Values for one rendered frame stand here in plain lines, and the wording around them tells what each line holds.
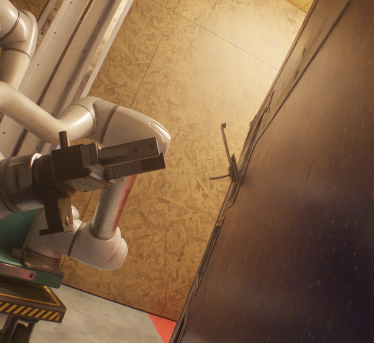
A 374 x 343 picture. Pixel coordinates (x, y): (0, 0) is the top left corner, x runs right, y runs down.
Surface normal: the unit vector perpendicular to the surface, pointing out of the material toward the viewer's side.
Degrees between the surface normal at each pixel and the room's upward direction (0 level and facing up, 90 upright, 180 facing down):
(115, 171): 90
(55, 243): 97
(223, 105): 90
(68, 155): 90
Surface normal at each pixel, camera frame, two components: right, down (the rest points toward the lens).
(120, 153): 0.44, -0.28
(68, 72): 0.61, 0.10
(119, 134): -0.07, 0.18
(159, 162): -0.05, -0.20
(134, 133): 0.11, -0.02
